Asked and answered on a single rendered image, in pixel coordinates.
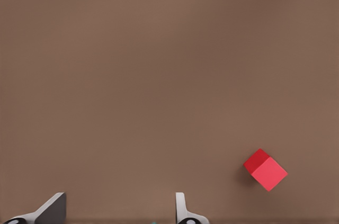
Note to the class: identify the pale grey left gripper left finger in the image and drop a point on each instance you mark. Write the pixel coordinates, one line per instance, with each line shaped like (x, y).
(50, 209)

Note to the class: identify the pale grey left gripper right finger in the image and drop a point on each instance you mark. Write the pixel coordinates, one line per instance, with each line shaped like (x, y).
(181, 208)

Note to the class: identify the red cube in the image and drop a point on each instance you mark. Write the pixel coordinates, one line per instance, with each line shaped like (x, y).
(267, 172)

